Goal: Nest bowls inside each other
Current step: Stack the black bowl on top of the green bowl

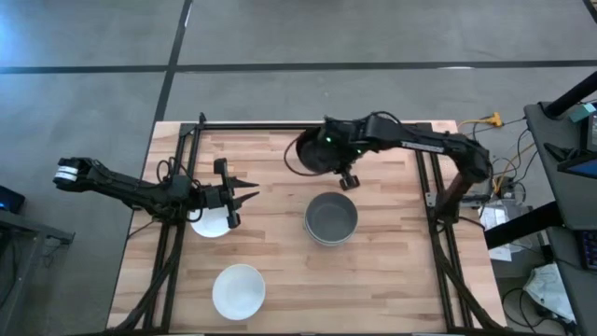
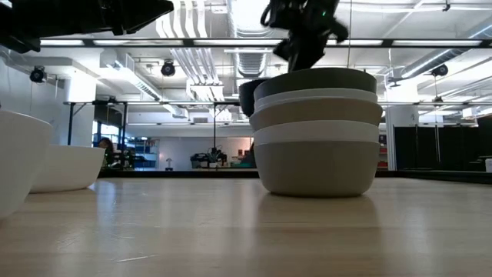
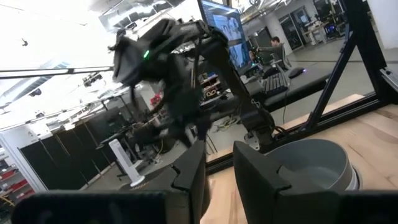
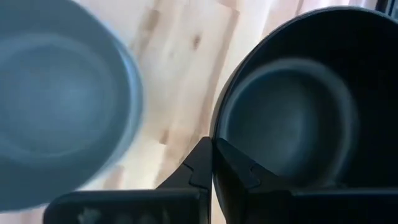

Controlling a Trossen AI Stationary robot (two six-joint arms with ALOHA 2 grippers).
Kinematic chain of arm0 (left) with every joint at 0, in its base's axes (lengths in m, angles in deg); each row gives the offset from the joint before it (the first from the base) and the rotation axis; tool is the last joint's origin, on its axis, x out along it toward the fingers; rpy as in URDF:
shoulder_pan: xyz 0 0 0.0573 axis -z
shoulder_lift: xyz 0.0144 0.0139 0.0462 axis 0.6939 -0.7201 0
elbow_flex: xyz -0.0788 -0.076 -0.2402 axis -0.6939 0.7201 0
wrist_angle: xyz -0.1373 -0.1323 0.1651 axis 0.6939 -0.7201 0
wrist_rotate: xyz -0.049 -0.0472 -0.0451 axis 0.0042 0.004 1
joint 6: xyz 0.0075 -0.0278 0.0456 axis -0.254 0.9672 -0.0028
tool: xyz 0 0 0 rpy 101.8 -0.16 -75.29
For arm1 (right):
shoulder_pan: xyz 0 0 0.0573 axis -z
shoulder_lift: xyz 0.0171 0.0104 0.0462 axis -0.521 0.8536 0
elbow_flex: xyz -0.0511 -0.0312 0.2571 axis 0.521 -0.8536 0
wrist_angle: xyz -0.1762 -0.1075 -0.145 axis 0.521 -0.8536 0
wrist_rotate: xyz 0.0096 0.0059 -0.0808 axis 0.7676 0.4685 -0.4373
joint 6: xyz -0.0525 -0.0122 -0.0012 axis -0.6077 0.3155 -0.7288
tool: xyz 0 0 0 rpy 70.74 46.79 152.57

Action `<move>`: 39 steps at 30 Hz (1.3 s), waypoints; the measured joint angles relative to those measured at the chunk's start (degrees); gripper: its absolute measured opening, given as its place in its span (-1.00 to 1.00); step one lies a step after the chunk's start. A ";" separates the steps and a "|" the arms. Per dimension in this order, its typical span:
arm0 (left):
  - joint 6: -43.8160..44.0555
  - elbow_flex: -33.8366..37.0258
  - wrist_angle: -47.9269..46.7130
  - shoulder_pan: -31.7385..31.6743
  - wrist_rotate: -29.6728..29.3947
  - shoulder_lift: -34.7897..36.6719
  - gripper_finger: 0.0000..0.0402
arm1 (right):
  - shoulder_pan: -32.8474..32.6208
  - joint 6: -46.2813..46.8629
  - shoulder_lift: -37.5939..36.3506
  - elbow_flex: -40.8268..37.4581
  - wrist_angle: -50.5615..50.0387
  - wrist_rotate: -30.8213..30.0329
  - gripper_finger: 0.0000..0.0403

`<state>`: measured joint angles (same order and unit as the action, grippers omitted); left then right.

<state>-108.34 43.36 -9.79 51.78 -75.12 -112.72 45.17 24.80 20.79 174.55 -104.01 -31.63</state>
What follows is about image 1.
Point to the white plastic bag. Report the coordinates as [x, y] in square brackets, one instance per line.
[550, 289]

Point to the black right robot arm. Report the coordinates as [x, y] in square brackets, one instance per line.
[448, 142]

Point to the black keyboard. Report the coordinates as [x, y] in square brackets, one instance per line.
[588, 249]

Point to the dark tablet device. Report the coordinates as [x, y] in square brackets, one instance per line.
[583, 168]

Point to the teal box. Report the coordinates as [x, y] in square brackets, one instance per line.
[583, 113]

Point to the dark grey desk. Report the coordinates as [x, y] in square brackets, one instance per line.
[569, 200]

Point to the light grey bowl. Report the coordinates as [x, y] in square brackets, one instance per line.
[330, 243]

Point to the dark grey bowl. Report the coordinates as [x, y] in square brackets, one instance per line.
[331, 217]

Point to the black desk support bar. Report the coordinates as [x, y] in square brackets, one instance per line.
[522, 225]

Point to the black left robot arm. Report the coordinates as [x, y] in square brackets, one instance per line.
[121, 186]

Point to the black bowl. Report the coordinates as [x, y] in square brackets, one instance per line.
[310, 156]

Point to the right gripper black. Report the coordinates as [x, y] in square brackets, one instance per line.
[347, 137]

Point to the black box blue light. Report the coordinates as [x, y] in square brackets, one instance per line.
[11, 200]

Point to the white bowl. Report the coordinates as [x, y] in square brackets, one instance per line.
[210, 226]
[239, 291]

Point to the black pole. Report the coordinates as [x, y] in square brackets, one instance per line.
[571, 95]

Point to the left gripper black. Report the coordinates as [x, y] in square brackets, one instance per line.
[227, 196]

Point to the white paper sheets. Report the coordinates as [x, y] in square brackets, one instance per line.
[496, 219]

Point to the black aluminium table frame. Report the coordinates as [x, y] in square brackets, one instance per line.
[303, 126]

